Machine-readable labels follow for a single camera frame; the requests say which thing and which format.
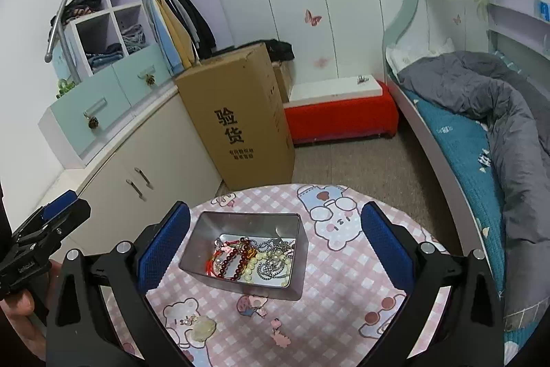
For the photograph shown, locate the pale yellow stone pendant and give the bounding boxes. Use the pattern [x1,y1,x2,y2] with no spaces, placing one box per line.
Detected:
[180,313,218,338]

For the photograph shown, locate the light blue hanging shirt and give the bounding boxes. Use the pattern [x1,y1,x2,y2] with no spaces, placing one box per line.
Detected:
[141,0,181,75]

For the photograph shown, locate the grey checked pillow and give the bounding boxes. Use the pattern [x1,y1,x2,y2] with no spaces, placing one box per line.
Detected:
[503,298,538,333]

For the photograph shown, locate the cream bead bracelet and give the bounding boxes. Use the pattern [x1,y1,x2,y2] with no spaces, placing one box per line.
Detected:
[241,249,293,288]

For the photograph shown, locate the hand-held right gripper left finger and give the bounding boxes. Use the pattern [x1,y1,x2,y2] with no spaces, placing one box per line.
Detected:
[45,201,191,367]

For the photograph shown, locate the silver chain necklace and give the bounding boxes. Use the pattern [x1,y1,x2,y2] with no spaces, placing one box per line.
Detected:
[255,236,297,282]

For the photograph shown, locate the folded striped clothes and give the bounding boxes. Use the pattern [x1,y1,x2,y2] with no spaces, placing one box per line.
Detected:
[120,24,147,54]

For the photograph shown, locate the beige cabinet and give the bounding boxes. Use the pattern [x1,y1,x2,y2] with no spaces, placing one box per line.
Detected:
[0,85,235,265]

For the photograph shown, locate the grey duvet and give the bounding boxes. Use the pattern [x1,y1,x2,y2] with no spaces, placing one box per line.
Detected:
[397,51,550,325]

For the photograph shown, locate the white board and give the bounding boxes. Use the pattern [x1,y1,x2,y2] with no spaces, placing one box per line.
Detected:
[289,79,386,105]

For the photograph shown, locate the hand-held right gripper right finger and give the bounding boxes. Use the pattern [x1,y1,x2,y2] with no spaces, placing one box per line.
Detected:
[360,201,505,367]

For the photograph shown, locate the red bench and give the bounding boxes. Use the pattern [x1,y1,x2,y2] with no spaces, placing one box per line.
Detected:
[284,92,398,144]

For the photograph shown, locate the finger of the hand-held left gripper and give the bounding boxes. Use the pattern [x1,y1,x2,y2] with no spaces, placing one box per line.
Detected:
[49,198,92,249]
[13,190,76,237]

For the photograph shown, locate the black bag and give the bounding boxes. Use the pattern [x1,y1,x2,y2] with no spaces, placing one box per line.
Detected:
[264,40,296,62]

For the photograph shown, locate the white pillow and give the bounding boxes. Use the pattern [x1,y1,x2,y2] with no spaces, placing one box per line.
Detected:
[385,38,456,71]

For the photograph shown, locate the mint drawer unit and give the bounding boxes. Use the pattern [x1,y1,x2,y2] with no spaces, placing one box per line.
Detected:
[38,44,179,170]

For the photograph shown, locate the small cardboard box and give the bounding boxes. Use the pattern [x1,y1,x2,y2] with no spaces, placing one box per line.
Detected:
[272,61,294,105]

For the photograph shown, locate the teal bedsheet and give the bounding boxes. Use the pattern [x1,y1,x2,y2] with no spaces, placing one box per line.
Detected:
[401,89,529,350]

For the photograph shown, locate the folded jeans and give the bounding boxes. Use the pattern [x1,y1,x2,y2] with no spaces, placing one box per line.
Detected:
[85,44,124,71]

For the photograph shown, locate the beige hanging garment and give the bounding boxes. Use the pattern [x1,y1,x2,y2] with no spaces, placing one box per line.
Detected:
[152,0,196,69]

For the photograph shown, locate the green plant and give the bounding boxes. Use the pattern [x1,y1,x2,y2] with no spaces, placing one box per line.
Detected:
[56,79,80,99]

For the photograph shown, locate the red cord bracelet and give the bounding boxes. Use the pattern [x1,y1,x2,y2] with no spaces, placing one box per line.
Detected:
[206,240,233,277]

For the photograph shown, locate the tall cardboard box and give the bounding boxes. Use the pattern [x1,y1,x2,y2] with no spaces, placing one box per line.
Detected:
[174,42,296,191]

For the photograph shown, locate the pink checked bear tablecloth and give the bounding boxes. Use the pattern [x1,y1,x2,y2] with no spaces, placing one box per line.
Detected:
[97,183,452,367]

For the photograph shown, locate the pink charm pendant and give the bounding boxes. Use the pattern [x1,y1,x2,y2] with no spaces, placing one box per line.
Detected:
[237,295,268,318]

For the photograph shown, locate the grey metal tin box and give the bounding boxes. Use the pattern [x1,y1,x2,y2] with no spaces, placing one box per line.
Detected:
[178,211,309,301]

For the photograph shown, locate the dark clothes pile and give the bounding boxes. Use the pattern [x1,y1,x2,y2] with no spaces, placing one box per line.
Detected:
[51,0,104,28]

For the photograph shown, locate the person's left hand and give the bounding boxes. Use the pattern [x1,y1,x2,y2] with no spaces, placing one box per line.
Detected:
[0,259,61,355]

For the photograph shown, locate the dark red bead bracelet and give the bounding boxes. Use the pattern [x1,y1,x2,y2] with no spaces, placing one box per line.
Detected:
[223,240,259,282]

